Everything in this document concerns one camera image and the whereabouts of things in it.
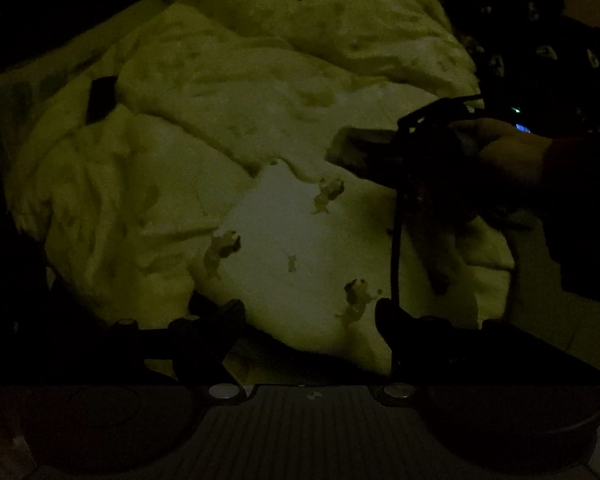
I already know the floral leaf-print bed duvet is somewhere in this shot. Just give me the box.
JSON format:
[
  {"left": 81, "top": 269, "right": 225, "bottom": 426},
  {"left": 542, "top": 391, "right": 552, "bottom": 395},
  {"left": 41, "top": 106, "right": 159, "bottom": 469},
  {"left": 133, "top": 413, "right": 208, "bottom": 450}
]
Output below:
[{"left": 7, "top": 0, "right": 479, "bottom": 327}]

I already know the small dark cloth item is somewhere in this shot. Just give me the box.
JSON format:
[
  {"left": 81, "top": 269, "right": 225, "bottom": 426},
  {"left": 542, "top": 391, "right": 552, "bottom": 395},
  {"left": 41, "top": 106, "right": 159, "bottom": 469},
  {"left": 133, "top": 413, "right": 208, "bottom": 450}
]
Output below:
[{"left": 84, "top": 75, "right": 118, "bottom": 126}]

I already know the white animal-print garment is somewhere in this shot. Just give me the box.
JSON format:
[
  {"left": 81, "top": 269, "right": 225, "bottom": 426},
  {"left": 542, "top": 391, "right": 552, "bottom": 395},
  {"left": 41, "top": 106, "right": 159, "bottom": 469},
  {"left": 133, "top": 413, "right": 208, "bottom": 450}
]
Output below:
[{"left": 189, "top": 162, "right": 515, "bottom": 374}]

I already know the person's right hand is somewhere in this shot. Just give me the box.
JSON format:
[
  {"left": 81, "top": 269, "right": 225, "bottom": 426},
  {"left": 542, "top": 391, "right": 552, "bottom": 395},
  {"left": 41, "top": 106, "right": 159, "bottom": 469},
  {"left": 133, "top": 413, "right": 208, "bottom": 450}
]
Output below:
[{"left": 474, "top": 118, "right": 553, "bottom": 180}]

